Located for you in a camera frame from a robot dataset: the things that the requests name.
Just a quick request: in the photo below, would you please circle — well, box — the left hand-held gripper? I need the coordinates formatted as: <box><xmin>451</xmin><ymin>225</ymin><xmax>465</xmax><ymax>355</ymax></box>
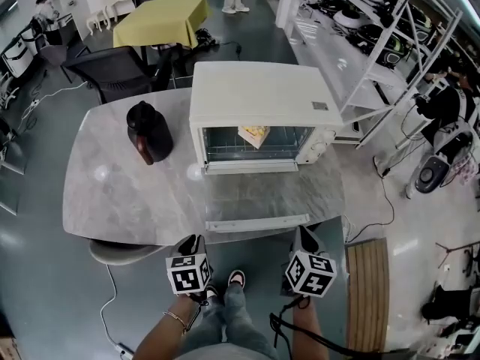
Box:
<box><xmin>165</xmin><ymin>233</ymin><xmax>214</xmax><ymax>298</ymax></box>

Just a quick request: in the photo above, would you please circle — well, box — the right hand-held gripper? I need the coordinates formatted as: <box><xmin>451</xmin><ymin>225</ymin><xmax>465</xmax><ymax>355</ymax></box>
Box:
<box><xmin>280</xmin><ymin>225</ymin><xmax>338</xmax><ymax>300</ymax></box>

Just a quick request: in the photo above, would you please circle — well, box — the white oven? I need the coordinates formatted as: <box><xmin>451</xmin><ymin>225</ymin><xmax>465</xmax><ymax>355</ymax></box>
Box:
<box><xmin>188</xmin><ymin>61</ymin><xmax>344</xmax><ymax>234</ymax></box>

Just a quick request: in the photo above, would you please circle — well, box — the person's left forearm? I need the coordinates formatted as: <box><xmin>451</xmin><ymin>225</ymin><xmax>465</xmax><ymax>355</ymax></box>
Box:
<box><xmin>130</xmin><ymin>292</ymin><xmax>206</xmax><ymax>360</ymax></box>

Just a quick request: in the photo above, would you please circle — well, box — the person's right forearm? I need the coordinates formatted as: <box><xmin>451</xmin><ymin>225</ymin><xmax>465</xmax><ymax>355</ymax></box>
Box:
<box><xmin>291</xmin><ymin>294</ymin><xmax>324</xmax><ymax>352</ymax></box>

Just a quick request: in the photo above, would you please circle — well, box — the metal oven rack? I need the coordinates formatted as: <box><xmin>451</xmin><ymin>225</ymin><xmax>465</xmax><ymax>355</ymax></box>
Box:
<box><xmin>205</xmin><ymin>140</ymin><xmax>312</xmax><ymax>161</ymax></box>

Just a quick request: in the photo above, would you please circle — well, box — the person's right shoe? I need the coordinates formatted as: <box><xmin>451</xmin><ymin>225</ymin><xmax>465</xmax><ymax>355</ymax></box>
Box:
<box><xmin>227</xmin><ymin>269</ymin><xmax>247</xmax><ymax>288</ymax></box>

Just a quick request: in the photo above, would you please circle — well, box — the wooden slat bench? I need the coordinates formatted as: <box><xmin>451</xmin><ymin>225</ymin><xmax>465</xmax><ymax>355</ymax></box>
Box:
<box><xmin>344</xmin><ymin>237</ymin><xmax>391</xmax><ymax>354</ymax></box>

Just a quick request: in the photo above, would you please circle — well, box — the person's left leg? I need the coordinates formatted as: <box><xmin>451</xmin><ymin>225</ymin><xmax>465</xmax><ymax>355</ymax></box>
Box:
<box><xmin>183</xmin><ymin>294</ymin><xmax>228</xmax><ymax>352</ymax></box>

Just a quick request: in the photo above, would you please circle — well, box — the person's leg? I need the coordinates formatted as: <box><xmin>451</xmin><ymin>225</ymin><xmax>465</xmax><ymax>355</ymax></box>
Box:
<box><xmin>223</xmin><ymin>283</ymin><xmax>278</xmax><ymax>360</ymax></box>
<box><xmin>183</xmin><ymin>294</ymin><xmax>228</xmax><ymax>352</ymax></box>

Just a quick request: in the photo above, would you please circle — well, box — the person's right leg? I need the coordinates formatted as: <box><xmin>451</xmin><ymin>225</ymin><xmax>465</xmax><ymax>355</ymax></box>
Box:
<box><xmin>223</xmin><ymin>283</ymin><xmax>278</xmax><ymax>360</ymax></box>

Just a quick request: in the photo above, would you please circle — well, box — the person's grey shirt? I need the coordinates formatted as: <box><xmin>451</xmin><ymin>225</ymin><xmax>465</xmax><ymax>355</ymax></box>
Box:
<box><xmin>175</xmin><ymin>343</ymin><xmax>278</xmax><ymax>360</ymax></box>

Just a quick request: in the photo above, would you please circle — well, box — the yellow cake slice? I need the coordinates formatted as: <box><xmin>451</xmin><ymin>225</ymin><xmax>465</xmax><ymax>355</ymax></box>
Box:
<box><xmin>238</xmin><ymin>125</ymin><xmax>271</xmax><ymax>150</ymax></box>

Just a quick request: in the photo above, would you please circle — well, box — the black tripod stand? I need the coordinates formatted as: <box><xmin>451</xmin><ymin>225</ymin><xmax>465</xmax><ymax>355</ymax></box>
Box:
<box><xmin>434</xmin><ymin>240</ymin><xmax>480</xmax><ymax>277</ymax></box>

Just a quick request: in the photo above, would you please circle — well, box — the black mesh chair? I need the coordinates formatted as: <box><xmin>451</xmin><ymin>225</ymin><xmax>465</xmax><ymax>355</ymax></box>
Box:
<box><xmin>61</xmin><ymin>45</ymin><xmax>173</xmax><ymax>104</ymax></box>

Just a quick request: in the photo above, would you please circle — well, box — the white metal shelf rack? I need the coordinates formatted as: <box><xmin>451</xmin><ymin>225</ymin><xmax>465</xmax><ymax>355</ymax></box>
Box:
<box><xmin>275</xmin><ymin>0</ymin><xmax>464</xmax><ymax>149</ymax></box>

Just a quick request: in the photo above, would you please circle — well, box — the table with yellow cloth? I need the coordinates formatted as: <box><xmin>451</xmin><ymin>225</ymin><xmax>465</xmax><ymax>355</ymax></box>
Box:
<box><xmin>112</xmin><ymin>0</ymin><xmax>211</xmax><ymax>50</ymax></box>

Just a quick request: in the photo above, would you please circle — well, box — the grey upholstered chair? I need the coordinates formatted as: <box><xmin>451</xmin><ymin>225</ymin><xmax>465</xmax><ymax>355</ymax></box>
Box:
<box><xmin>39</xmin><ymin>31</ymin><xmax>91</xmax><ymax>67</ymax></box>

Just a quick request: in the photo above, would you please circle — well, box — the white console table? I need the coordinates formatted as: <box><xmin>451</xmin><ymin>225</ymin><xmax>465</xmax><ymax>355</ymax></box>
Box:
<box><xmin>86</xmin><ymin>0</ymin><xmax>134</xmax><ymax>35</ymax></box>

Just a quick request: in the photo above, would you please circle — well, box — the white black machine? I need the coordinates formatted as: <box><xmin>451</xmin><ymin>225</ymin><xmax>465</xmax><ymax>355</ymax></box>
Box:
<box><xmin>0</xmin><ymin>37</ymin><xmax>33</xmax><ymax>78</ymax></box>

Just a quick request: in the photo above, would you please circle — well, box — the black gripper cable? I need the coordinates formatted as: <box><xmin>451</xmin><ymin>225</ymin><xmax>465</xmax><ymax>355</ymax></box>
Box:
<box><xmin>189</xmin><ymin>294</ymin><xmax>211</xmax><ymax>314</ymax></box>
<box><xmin>269</xmin><ymin>296</ymin><xmax>413</xmax><ymax>356</ymax></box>

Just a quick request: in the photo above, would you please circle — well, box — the thin metal bracelet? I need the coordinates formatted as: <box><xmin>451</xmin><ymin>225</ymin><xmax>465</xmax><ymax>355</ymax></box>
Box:
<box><xmin>163</xmin><ymin>310</ymin><xmax>188</xmax><ymax>335</ymax></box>

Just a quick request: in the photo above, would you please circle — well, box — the white power cable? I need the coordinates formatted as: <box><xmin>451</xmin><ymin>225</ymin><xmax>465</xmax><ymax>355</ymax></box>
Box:
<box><xmin>100</xmin><ymin>264</ymin><xmax>134</xmax><ymax>359</ymax></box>

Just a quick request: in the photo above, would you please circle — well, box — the dark kettle with brown handle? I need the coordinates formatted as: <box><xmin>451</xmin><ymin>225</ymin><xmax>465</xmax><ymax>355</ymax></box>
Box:
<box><xmin>126</xmin><ymin>100</ymin><xmax>174</xmax><ymax>166</ymax></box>

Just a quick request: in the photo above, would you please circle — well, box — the white floor cable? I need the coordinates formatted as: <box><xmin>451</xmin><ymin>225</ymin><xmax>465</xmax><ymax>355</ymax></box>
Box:
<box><xmin>22</xmin><ymin>80</ymin><xmax>89</xmax><ymax>119</ymax></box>

